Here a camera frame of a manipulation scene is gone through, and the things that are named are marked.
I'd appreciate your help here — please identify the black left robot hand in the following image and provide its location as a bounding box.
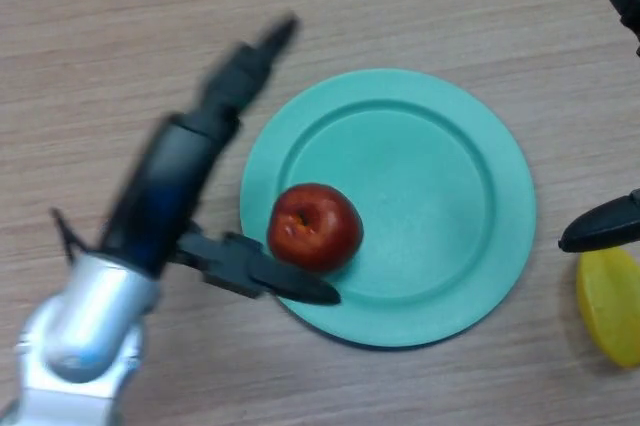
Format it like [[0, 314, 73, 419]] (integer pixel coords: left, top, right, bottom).
[[99, 13, 342, 306]]

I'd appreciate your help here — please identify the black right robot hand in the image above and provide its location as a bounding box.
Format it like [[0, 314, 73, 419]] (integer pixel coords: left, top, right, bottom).
[[558, 0, 640, 253]]

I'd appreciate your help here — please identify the red apple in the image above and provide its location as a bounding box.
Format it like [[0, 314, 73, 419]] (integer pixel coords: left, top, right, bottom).
[[267, 183, 364, 275]]

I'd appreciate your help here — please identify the green round plate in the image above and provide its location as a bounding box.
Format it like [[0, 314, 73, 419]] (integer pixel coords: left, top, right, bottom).
[[239, 70, 537, 349]]

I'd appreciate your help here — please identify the yellow starfruit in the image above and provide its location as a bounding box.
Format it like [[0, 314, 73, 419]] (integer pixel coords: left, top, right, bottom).
[[575, 247, 640, 370]]

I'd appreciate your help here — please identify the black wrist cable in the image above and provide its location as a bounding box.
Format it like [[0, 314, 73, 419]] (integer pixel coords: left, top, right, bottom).
[[49, 208, 91, 267]]

